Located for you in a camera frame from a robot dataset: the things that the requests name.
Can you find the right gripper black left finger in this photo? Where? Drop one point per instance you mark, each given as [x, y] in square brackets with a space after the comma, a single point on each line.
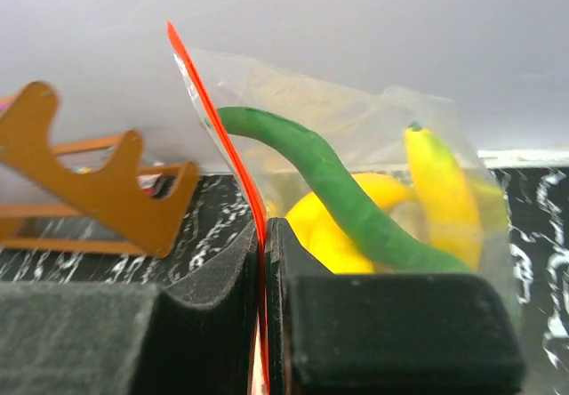
[193, 337]

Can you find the wooden shelf rack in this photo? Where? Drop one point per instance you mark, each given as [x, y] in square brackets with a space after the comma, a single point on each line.
[99, 178]

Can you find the yellow banana bunch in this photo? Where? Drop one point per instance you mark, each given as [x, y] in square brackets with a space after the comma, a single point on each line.
[444, 206]

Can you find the green chili pepper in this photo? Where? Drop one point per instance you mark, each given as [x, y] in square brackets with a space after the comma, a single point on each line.
[373, 231]

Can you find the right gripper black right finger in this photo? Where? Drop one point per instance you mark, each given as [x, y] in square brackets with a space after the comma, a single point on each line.
[383, 334]

